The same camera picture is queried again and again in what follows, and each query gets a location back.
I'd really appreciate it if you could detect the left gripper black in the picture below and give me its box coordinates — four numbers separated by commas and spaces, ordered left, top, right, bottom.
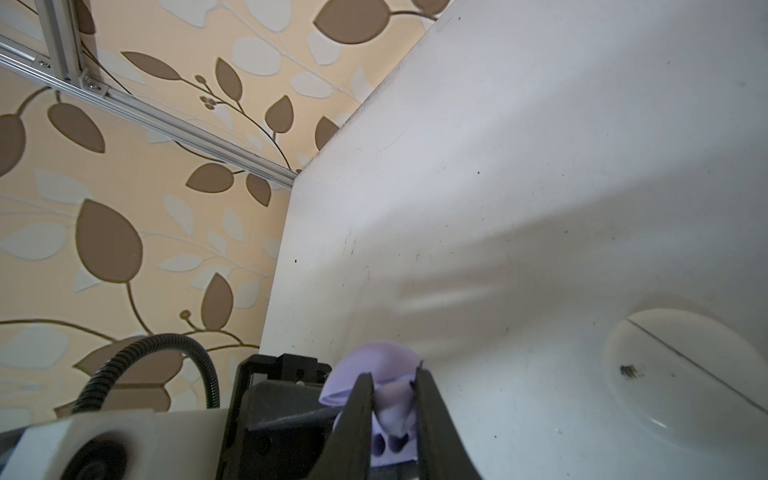
216, 354, 345, 479

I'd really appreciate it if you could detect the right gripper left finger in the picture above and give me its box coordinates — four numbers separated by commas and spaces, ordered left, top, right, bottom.
307, 373, 373, 480

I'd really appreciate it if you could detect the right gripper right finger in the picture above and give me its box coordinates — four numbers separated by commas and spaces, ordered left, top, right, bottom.
414, 367, 481, 480

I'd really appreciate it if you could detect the purple earbud charging case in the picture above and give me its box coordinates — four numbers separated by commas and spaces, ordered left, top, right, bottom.
319, 341, 422, 468

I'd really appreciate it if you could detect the white earbud charging case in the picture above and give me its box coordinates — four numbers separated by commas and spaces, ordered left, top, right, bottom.
602, 308, 767, 461

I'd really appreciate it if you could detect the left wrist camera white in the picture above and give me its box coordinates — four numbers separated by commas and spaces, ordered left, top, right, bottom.
1, 409, 228, 479

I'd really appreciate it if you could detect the aluminium frame back bar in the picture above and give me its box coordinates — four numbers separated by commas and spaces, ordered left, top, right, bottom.
1, 36, 297, 188

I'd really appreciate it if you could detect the aluminium frame left post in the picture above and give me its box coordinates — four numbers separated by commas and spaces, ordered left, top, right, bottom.
34, 0, 87, 87

